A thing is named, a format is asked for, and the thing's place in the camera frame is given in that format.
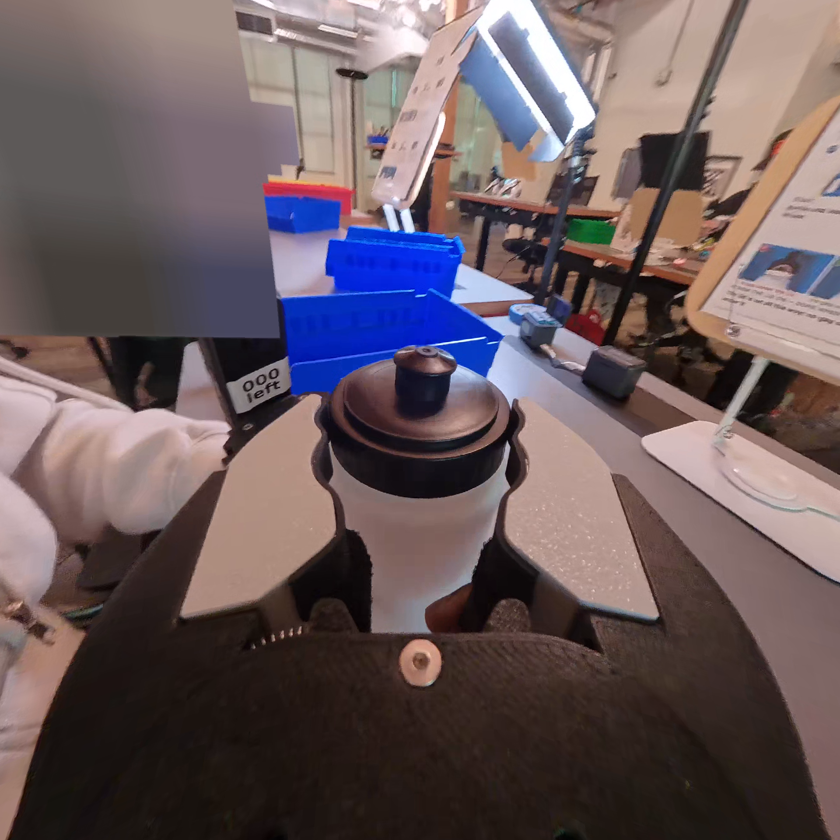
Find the wooden support column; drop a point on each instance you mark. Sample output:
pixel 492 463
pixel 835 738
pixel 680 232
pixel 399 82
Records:
pixel 443 184

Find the white plastic stand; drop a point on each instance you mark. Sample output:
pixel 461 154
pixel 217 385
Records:
pixel 397 216

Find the person's left forearm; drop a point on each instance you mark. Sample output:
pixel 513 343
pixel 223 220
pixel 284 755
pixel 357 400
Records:
pixel 131 459

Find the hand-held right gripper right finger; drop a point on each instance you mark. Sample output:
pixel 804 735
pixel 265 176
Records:
pixel 571 525

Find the black round standing table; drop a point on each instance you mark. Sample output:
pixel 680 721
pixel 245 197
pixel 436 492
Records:
pixel 353 118

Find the black white marker sign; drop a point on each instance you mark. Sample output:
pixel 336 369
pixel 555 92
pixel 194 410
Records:
pixel 722 177

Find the red plastic bin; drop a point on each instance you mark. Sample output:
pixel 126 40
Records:
pixel 315 191

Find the white plastic bottle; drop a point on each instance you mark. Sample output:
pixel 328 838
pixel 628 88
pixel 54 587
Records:
pixel 420 544

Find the grey charging case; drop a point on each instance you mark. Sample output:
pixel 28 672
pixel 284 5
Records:
pixel 613 374

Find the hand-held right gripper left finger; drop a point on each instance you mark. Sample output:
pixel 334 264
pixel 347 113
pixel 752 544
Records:
pixel 262 512

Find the black bottle lid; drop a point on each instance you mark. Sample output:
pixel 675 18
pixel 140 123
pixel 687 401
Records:
pixel 420 420

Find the grey monitor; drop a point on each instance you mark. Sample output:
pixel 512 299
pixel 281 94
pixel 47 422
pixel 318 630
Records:
pixel 627 174

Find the studio light panel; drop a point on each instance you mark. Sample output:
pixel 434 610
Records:
pixel 525 72

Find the grey slanted panel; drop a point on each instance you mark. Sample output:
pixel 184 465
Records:
pixel 420 118

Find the wooden office table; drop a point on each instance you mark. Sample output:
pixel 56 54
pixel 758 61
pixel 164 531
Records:
pixel 643 266
pixel 525 205

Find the metal zipper pull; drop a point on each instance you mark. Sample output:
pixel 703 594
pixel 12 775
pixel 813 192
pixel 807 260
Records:
pixel 26 620

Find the small blue grey device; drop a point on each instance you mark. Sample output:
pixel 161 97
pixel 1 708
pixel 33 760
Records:
pixel 541 328

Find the light brown board panel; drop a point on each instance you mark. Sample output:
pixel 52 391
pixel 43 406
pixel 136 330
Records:
pixel 669 216

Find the small blue bin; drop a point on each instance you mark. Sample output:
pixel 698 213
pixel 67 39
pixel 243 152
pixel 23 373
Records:
pixel 302 213

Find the person's white hoodie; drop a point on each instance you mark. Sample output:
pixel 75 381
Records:
pixel 26 525

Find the black light stand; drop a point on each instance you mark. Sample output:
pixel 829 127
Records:
pixel 561 216

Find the green plastic bin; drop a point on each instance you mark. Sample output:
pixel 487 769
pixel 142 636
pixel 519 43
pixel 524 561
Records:
pixel 590 231

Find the instruction sheet on stand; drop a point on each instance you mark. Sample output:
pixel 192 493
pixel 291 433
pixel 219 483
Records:
pixel 741 262

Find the white board stand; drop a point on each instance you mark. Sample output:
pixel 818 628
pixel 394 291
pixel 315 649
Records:
pixel 741 400

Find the black slanted pole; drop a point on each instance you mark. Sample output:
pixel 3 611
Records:
pixel 676 164

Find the blue tape roll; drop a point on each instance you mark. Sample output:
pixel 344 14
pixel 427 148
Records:
pixel 518 313

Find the red mesh basket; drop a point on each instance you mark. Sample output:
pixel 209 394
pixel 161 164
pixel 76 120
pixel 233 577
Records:
pixel 584 325

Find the blue plastic bin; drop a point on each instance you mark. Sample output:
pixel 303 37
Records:
pixel 394 328

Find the stacked small blue bins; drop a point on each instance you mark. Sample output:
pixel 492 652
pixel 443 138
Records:
pixel 394 262

